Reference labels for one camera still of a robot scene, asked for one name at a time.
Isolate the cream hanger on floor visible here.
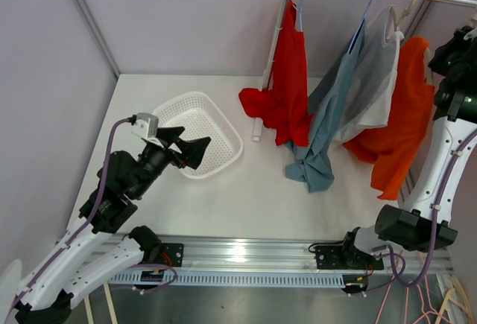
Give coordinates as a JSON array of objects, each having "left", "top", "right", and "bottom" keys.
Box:
[{"left": 435, "top": 276, "right": 476, "bottom": 324}]

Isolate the red t shirt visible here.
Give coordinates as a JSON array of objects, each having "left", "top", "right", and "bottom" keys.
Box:
[{"left": 238, "top": 1, "right": 311, "bottom": 147}]

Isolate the blue grey t shirt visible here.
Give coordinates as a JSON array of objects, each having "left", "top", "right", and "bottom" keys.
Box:
[{"left": 285, "top": 18, "right": 366, "bottom": 193}]

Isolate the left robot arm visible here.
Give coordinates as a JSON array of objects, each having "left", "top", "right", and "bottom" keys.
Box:
[{"left": 12, "top": 127, "right": 211, "bottom": 323}]

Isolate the white t shirt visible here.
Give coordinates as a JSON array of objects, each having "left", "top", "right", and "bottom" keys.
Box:
[{"left": 333, "top": 5, "right": 403, "bottom": 145}]

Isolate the pink wire hanger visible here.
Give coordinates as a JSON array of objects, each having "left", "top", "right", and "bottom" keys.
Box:
[{"left": 374, "top": 253, "right": 443, "bottom": 323}]

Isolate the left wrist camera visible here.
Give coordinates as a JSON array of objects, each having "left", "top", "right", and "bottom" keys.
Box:
[{"left": 131, "top": 112, "right": 164, "bottom": 147}]

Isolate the wooden hanger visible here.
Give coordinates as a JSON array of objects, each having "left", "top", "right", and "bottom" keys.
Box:
[
  {"left": 423, "top": 48, "right": 435, "bottom": 86},
  {"left": 383, "top": 0, "right": 417, "bottom": 43}
]

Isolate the orange t shirt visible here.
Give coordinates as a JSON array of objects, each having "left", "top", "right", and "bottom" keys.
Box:
[{"left": 344, "top": 36, "right": 435, "bottom": 200}]

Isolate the aluminium mounting rail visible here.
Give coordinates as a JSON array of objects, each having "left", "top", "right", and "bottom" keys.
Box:
[{"left": 110, "top": 235, "right": 454, "bottom": 289}]

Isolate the white plastic basket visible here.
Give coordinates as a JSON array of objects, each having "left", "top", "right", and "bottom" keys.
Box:
[{"left": 152, "top": 92, "right": 243, "bottom": 180}]

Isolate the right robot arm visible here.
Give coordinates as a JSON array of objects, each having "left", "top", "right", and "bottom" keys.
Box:
[{"left": 339, "top": 26, "right": 476, "bottom": 270}]

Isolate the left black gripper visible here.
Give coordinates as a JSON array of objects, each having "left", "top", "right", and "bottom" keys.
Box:
[{"left": 131, "top": 127, "right": 211, "bottom": 198}]

